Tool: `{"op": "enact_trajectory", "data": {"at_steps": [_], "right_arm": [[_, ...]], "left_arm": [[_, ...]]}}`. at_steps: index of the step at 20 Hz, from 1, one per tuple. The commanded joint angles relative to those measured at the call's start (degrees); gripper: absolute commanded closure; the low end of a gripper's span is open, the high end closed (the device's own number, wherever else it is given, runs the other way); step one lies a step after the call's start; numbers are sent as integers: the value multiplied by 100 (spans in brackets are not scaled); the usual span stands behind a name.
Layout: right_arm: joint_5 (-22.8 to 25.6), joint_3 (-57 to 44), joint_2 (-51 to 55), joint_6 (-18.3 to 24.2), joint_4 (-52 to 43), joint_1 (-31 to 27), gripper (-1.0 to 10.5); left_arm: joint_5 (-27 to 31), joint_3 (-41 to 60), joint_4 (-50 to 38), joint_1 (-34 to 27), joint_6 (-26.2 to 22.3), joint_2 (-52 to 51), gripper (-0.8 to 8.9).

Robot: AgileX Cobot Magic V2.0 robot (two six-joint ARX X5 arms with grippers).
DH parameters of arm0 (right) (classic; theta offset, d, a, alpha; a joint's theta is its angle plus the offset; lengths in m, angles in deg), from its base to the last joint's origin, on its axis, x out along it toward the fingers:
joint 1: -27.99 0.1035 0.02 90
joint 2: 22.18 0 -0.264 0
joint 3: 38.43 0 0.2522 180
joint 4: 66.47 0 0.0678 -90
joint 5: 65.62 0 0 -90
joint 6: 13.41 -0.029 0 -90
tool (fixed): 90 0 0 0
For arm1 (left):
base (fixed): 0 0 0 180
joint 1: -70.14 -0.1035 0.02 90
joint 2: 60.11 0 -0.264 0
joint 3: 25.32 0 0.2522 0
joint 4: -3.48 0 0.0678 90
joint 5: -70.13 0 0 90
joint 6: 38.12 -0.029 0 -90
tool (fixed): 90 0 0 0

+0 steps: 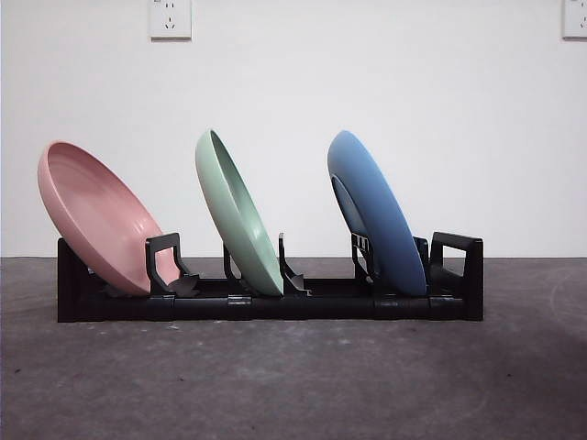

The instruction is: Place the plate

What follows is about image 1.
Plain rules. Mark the green plastic plate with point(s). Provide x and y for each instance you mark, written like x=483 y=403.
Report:
x=238 y=220

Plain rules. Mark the blue plastic plate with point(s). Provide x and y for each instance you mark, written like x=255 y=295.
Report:
x=385 y=211

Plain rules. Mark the pink plastic plate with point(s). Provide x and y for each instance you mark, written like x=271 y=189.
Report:
x=91 y=206

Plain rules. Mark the black plastic dish rack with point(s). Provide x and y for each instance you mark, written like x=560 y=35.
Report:
x=321 y=309

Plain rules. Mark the white wall socket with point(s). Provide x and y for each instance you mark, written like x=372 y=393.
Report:
x=170 y=18
x=575 y=18

